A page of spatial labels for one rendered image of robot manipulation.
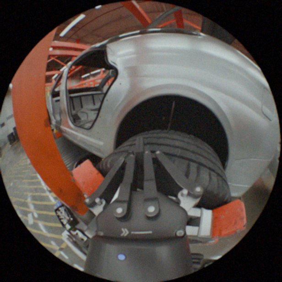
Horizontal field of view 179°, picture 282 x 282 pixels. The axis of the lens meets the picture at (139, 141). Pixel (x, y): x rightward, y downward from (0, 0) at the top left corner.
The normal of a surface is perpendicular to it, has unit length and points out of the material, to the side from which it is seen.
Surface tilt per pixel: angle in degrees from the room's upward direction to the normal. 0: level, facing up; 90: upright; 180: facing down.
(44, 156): 90
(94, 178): 45
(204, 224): 0
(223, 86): 90
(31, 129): 90
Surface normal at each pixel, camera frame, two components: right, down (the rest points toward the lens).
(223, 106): -0.43, 0.43
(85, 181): 0.67, -0.44
